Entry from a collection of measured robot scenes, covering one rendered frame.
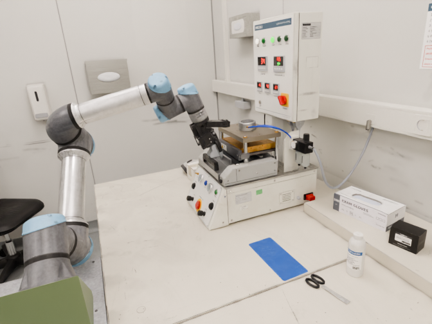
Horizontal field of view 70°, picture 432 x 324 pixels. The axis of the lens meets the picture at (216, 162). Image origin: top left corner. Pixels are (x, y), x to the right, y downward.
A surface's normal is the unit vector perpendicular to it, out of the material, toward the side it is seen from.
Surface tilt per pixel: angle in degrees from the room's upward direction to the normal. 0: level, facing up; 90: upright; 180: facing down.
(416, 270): 0
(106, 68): 90
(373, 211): 87
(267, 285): 0
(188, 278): 0
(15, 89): 90
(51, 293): 90
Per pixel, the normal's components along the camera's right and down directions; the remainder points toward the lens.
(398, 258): -0.07, -0.94
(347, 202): -0.85, 0.18
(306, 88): 0.37, 0.29
